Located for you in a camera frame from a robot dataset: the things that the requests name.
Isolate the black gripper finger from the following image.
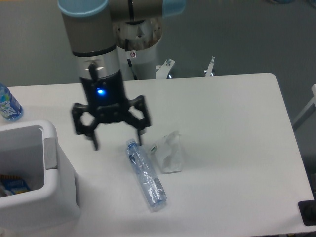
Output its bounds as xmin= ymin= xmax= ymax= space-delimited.
xmin=123 ymin=95 xmax=152 ymax=145
xmin=71 ymin=103 xmax=99 ymax=151

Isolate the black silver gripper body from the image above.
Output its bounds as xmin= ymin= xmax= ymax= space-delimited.
xmin=73 ymin=48 xmax=128 ymax=124

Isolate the white push-lid trash can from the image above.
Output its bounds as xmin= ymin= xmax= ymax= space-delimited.
xmin=0 ymin=120 xmax=80 ymax=232

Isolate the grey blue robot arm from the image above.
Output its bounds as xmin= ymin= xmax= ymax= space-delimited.
xmin=58 ymin=0 xmax=186 ymax=144

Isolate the blue packaging inside trash can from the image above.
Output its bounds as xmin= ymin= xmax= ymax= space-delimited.
xmin=0 ymin=174 xmax=31 ymax=198

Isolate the crumpled white plastic bag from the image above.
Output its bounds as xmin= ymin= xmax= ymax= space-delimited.
xmin=149 ymin=130 xmax=184 ymax=174

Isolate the clear empty plastic bottle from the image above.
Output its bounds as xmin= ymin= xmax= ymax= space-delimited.
xmin=126 ymin=139 xmax=167 ymax=211

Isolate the blue labelled drink bottle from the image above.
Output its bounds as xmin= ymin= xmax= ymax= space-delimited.
xmin=0 ymin=83 xmax=24 ymax=121

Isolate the black clamp at table edge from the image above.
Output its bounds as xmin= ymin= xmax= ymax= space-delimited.
xmin=298 ymin=200 xmax=316 ymax=226

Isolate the black cable on pedestal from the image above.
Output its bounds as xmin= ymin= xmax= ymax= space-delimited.
xmin=124 ymin=38 xmax=138 ymax=81

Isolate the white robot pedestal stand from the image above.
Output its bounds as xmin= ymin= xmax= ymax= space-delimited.
xmin=112 ymin=17 xmax=216 ymax=81

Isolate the white frame at right edge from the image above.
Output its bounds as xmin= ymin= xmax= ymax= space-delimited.
xmin=292 ymin=84 xmax=316 ymax=131

